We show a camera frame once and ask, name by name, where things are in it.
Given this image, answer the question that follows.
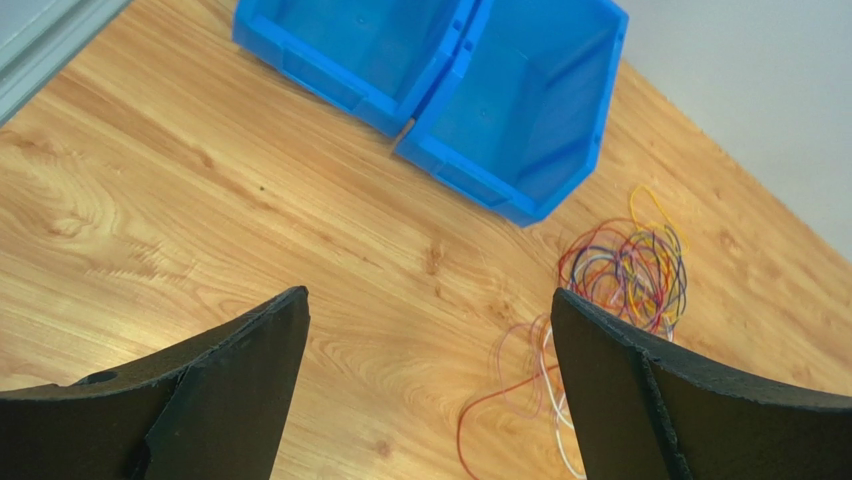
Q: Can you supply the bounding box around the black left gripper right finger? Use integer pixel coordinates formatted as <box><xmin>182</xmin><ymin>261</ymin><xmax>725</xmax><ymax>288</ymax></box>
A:
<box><xmin>551</xmin><ymin>289</ymin><xmax>851</xmax><ymax>479</ymax></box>

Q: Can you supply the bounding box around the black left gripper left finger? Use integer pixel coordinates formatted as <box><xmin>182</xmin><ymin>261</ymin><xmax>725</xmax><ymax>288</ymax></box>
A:
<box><xmin>1</xmin><ymin>286</ymin><xmax>310</xmax><ymax>479</ymax></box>

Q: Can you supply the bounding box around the translucent pink wire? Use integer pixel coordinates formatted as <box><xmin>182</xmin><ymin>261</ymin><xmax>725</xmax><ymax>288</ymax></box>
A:
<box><xmin>491</xmin><ymin>314</ymin><xmax>557</xmax><ymax>421</ymax></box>

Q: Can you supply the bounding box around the right blue plastic bin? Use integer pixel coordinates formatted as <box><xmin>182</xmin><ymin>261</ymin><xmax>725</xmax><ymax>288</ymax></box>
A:
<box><xmin>396</xmin><ymin>0</ymin><xmax>629</xmax><ymax>227</ymax></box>

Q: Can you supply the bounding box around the blue plastic bin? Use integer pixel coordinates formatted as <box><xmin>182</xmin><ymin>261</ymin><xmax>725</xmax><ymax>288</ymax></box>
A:
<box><xmin>396</xmin><ymin>0</ymin><xmax>629</xmax><ymax>227</ymax></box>
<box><xmin>232</xmin><ymin>0</ymin><xmax>478</xmax><ymax>137</ymax></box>

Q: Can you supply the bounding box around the left blue plastic bin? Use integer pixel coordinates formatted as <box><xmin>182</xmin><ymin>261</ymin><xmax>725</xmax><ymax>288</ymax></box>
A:
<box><xmin>232</xmin><ymin>0</ymin><xmax>478</xmax><ymax>137</ymax></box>

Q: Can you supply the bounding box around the tangled multicolour wire bundle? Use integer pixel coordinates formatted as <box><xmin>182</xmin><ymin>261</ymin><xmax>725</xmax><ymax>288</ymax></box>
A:
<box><xmin>557</xmin><ymin>184</ymin><xmax>691</xmax><ymax>341</ymax></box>

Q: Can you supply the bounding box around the aluminium frame post left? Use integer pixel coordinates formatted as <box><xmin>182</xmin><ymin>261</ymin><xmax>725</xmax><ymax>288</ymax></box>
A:
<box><xmin>1</xmin><ymin>0</ymin><xmax>130</xmax><ymax>124</ymax></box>

